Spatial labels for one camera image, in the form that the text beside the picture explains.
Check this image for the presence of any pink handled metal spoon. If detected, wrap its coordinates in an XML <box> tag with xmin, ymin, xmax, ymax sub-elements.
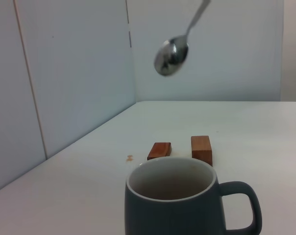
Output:
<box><xmin>154</xmin><ymin>0</ymin><xmax>212</xmax><ymax>77</ymax></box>

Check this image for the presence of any dark grey ceramic cup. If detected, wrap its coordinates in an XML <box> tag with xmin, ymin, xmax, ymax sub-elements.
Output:
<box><xmin>124</xmin><ymin>156</ymin><xmax>263</xmax><ymax>235</ymax></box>

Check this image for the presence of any flat reddish wooden block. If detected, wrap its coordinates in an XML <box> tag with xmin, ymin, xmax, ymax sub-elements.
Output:
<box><xmin>147</xmin><ymin>142</ymin><xmax>173</xmax><ymax>161</ymax></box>

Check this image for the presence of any notched light wooden block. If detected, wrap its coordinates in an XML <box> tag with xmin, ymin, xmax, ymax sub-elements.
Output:
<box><xmin>191</xmin><ymin>135</ymin><xmax>214</xmax><ymax>167</ymax></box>

